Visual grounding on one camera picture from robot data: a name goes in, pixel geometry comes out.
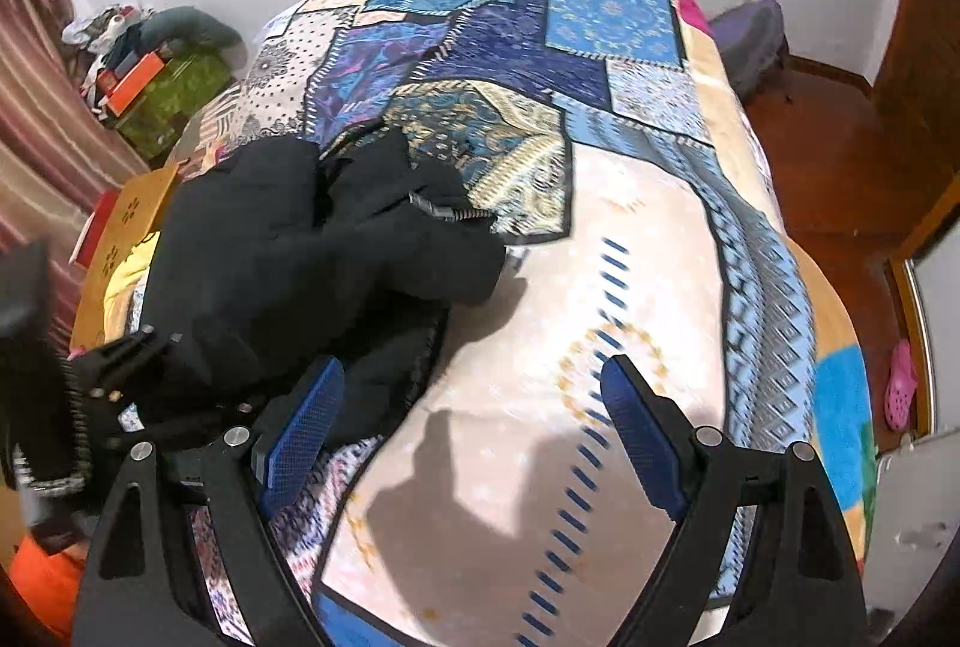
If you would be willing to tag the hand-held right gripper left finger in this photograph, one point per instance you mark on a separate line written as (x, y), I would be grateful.
(300, 437)

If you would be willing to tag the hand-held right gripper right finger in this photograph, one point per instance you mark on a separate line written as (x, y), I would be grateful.
(645, 437)

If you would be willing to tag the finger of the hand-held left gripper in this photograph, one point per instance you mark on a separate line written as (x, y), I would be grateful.
(180, 429)
(124, 358)

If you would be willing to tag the black zip hoodie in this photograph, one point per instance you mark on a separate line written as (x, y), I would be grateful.
(300, 257)

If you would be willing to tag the pile of mixed clothes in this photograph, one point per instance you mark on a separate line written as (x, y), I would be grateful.
(105, 47)

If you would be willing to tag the yellow blanket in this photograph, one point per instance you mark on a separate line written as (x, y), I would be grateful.
(127, 279)

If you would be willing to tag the red box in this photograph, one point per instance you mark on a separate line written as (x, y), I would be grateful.
(94, 231)

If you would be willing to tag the wooden folding table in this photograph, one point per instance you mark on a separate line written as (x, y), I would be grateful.
(127, 219)

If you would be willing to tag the orange cloth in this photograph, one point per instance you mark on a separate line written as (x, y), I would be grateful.
(49, 579)

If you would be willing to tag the patchwork printed blanket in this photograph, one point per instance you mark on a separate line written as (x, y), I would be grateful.
(600, 227)

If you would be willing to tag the striped pink curtain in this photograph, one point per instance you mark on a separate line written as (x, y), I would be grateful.
(52, 114)

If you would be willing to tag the pink clog shoe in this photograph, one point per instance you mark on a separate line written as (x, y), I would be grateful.
(901, 384)

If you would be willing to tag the green cardboard box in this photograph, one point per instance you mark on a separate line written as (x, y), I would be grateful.
(176, 99)

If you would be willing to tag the orange flat box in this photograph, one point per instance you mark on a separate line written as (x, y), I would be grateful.
(135, 84)

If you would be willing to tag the grey metal panel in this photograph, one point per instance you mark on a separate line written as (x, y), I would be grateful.
(911, 512)

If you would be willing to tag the purple cushion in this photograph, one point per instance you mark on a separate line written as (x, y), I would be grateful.
(750, 39)

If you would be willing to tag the brown wooden door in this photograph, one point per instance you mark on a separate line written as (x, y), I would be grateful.
(922, 17)

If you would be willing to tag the white panel with wooden frame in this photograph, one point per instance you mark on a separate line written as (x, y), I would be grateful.
(937, 332)

